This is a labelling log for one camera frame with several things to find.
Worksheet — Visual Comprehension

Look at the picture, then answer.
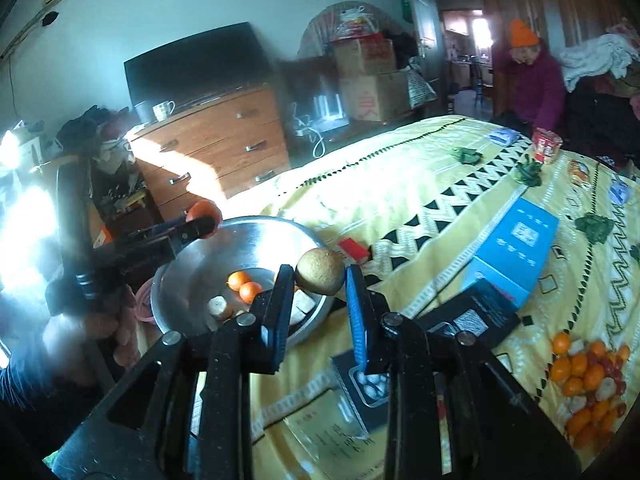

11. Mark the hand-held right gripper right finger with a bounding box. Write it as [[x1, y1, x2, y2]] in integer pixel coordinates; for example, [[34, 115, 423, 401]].
[[345, 264, 581, 480]]

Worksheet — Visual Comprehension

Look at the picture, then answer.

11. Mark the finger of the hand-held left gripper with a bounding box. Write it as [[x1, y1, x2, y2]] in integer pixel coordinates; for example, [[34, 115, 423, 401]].
[[147, 215, 219, 261]]

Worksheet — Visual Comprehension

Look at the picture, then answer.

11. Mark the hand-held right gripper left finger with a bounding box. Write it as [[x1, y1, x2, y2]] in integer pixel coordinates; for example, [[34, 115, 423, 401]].
[[52, 264, 297, 480]]

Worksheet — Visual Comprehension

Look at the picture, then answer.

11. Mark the metal bowl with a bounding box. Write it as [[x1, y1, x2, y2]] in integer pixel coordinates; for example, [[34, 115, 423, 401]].
[[150, 215, 337, 348]]

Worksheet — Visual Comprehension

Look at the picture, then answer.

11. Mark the pile of oranges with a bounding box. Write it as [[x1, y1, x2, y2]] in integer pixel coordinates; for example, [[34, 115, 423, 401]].
[[549, 331, 632, 451]]

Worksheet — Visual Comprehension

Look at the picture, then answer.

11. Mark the person's left forearm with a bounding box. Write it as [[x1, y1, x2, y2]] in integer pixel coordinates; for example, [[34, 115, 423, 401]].
[[0, 330, 103, 411]]

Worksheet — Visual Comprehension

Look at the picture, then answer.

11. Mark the person's left hand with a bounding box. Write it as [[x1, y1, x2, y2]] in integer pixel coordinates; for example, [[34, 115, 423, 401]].
[[42, 285, 147, 386]]

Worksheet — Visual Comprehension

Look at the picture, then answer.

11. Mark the pink plastic container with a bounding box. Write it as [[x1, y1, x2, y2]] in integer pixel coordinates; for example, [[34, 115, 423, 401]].
[[132, 277, 157, 322]]

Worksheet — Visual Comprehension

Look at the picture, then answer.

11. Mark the small red box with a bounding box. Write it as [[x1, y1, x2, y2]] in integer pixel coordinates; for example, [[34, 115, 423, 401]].
[[337, 237, 372, 263]]

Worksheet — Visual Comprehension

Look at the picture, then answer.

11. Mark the wooden dresser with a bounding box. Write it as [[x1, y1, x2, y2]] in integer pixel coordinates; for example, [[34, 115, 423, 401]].
[[127, 84, 293, 221]]

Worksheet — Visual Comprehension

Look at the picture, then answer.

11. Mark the black printed box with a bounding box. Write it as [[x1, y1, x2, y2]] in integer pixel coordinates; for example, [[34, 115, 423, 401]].
[[330, 277, 521, 436]]

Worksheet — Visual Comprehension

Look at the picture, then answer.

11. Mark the printed paper sheet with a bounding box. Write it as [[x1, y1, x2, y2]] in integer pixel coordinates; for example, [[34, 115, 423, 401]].
[[280, 390, 391, 480]]

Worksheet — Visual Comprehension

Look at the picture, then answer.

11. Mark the heap of dark clothes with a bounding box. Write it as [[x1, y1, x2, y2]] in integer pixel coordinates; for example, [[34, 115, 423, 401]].
[[55, 105, 137, 163]]

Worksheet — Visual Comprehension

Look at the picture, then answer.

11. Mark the yellow patterned bedsheet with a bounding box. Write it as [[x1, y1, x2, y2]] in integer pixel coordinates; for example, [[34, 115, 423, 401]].
[[135, 115, 640, 480]]

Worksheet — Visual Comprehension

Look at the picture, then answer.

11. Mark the black television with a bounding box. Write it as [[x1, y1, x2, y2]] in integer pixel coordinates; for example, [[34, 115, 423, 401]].
[[123, 22, 273, 108]]

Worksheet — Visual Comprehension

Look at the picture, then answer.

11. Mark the blue and green carton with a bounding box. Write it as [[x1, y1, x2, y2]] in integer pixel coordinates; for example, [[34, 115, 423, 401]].
[[460, 196, 560, 308]]

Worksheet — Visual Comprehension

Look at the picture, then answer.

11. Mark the white router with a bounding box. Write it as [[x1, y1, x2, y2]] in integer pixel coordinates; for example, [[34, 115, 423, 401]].
[[312, 95, 346, 120]]

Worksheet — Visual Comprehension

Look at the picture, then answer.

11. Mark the dark framed panel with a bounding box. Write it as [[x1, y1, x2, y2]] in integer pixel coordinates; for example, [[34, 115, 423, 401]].
[[277, 57, 351, 131]]

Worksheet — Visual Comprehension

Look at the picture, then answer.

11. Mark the large brown cardboard box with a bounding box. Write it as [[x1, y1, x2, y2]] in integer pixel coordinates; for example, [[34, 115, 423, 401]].
[[340, 71, 416, 122]]

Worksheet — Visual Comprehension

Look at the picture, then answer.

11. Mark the small blue packet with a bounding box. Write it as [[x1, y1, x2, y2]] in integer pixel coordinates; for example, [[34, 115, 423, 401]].
[[487, 127, 518, 147], [607, 180, 631, 206]]

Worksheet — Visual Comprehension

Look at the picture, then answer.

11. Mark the round folded table top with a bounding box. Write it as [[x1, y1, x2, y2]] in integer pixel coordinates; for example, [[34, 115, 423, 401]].
[[299, 1, 408, 63]]

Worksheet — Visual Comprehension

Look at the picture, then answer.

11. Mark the patterned plastic bag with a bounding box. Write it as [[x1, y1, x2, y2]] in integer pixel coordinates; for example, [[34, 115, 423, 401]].
[[407, 65, 437, 110]]

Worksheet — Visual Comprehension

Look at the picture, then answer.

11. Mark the red printed cardboard box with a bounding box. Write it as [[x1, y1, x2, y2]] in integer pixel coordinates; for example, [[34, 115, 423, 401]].
[[332, 37, 396, 78]]

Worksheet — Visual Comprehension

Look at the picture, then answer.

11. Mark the red instant noodle cup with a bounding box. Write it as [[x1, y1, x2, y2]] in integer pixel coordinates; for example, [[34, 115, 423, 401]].
[[532, 129, 563, 165]]

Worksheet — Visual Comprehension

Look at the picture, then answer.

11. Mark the pile of red cherry tomatoes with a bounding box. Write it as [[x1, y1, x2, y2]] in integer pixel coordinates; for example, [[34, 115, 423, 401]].
[[585, 350, 628, 418]]

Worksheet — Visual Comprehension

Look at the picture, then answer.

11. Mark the room door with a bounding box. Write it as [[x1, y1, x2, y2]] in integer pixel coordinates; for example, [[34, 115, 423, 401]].
[[405, 0, 446, 111]]

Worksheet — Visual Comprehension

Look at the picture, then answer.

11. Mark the pile of clothes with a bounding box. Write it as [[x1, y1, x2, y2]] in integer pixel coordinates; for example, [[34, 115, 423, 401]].
[[557, 17, 640, 171]]

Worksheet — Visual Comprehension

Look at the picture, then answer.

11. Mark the white charger cable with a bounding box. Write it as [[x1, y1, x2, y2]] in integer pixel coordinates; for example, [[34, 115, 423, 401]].
[[295, 115, 327, 157]]

